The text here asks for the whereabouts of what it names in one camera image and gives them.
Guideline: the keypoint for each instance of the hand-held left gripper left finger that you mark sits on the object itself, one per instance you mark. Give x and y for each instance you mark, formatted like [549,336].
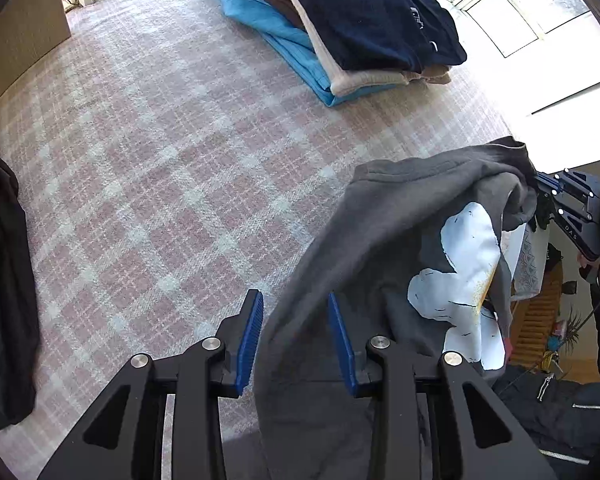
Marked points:
[250,340]

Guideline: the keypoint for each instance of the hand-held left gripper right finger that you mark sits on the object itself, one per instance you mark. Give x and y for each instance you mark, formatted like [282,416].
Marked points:
[341,345]

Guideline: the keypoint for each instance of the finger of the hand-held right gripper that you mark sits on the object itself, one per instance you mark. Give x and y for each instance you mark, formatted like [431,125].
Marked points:
[570,207]
[550,182]

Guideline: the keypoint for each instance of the grey flower print t-shirt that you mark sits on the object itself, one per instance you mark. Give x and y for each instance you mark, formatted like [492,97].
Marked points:
[370,240]

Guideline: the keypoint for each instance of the white patterned cloth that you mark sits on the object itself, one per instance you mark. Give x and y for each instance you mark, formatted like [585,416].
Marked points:
[525,260]

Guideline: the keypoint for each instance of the white framed window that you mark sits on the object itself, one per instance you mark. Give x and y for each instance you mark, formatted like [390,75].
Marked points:
[525,15]

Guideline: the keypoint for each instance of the pink plaid blanket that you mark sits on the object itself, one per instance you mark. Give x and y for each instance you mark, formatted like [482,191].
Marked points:
[155,160]

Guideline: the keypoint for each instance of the beige folded garment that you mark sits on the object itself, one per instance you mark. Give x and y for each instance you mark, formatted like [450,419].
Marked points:
[360,82]

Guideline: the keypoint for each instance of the navy folded garment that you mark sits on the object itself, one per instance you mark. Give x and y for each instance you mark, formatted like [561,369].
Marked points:
[370,10]

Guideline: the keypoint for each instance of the black garment with yellow print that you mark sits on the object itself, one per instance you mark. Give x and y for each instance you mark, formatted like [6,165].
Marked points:
[5,285]

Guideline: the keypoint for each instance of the light blue folded garment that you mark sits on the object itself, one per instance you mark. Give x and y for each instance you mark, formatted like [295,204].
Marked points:
[270,25]

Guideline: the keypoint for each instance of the light wooden panel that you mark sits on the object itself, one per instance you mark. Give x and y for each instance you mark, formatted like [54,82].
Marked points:
[20,60]

